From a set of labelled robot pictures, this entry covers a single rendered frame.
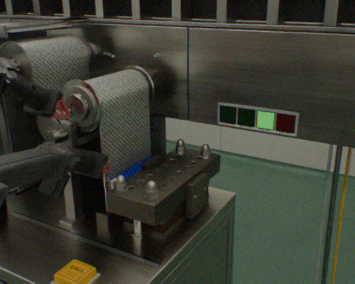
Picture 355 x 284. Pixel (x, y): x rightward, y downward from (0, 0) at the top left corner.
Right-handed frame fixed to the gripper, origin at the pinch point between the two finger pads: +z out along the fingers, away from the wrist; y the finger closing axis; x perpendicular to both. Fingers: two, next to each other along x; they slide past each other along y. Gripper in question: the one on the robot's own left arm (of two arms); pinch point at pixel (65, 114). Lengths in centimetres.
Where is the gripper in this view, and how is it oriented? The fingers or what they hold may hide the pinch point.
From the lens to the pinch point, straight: 117.0
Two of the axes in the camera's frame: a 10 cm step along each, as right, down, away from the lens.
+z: 4.5, 3.3, 8.3
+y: 8.5, 1.2, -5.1
